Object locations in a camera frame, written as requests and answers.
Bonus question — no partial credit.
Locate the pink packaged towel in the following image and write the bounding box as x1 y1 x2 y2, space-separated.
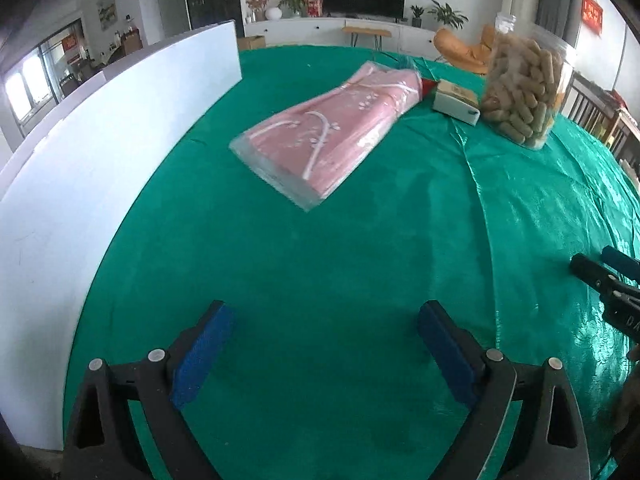
230 61 423 211

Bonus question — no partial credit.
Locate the pink mesh bath pouf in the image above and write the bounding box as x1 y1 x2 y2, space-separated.
610 344 639 479

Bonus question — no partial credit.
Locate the dark wooden chair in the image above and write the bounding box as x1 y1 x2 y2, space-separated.
561 72 639 166

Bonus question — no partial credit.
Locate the clear snack jar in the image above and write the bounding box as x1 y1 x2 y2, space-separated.
480 14 577 151

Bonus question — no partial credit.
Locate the green satin tablecloth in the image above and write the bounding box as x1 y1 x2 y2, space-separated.
65 47 639 479

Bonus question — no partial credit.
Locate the small white carton box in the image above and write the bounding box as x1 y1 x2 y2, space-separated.
433 79 480 126

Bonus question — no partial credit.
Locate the white storage box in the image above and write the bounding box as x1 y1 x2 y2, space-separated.
1 22 242 451

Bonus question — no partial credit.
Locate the orange lounge chair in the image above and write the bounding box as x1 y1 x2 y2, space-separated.
433 25 496 76

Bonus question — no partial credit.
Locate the green potted plant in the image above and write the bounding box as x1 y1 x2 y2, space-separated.
427 0 469 29

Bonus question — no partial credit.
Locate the small wooden side table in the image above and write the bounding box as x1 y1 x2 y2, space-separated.
342 26 393 51

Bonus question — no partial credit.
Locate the white tv cabinet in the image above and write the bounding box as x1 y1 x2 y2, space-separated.
244 18 437 58

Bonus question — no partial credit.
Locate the cardboard box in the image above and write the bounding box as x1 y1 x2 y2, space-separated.
238 36 266 51

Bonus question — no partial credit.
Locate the red flower vase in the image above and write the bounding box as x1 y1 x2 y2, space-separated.
245 0 270 22

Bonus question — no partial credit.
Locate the red wall banner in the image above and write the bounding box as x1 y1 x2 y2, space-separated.
580 0 603 36

